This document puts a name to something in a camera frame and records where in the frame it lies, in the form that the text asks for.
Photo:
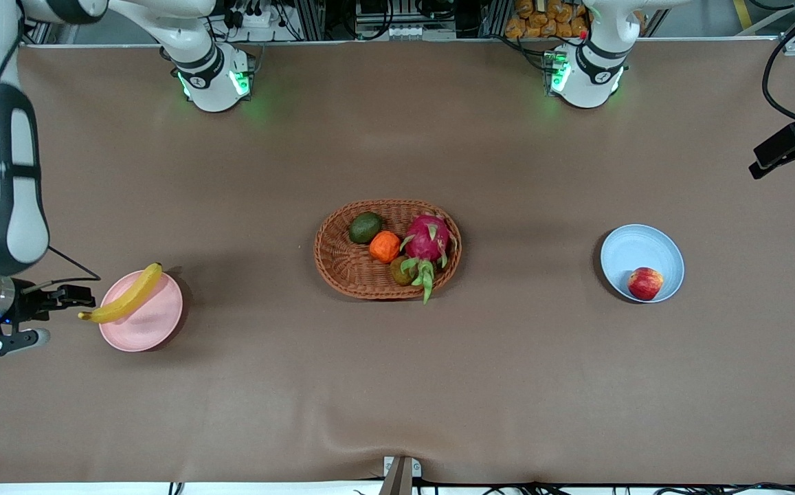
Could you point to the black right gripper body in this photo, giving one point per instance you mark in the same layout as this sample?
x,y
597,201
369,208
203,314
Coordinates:
x,y
31,305

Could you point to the yellow banana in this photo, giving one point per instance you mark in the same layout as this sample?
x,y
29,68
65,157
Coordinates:
x,y
129,299

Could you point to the red apple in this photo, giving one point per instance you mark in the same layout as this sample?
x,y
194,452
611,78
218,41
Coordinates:
x,y
645,284

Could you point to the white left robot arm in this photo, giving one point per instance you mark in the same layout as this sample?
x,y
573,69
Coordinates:
x,y
589,75

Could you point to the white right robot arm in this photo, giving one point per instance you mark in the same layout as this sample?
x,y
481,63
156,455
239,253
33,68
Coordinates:
x,y
9,206

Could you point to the pink plate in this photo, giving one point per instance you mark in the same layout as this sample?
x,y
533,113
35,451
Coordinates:
x,y
153,320

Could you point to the blue plate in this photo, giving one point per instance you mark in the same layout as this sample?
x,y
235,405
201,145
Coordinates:
x,y
642,251

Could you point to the bag of orange items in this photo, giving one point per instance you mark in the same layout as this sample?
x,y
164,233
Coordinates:
x,y
541,20

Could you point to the brown wicker basket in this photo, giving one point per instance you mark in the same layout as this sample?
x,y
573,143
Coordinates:
x,y
349,254

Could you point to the green avocado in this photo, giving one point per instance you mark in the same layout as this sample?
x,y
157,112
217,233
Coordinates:
x,y
365,227

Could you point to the orange fruit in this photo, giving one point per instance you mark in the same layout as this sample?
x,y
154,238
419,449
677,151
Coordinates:
x,y
385,247

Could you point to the brown kiwi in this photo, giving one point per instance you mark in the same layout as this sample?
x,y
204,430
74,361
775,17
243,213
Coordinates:
x,y
400,270

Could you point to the white power strip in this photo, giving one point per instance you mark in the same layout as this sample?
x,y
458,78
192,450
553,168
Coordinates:
x,y
256,17

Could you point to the brown table cloth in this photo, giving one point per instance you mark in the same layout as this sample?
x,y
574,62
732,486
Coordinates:
x,y
397,385

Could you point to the pink dragon fruit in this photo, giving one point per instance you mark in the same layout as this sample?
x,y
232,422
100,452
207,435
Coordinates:
x,y
428,237

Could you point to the metal bracket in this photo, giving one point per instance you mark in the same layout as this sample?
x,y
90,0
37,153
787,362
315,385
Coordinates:
x,y
400,474

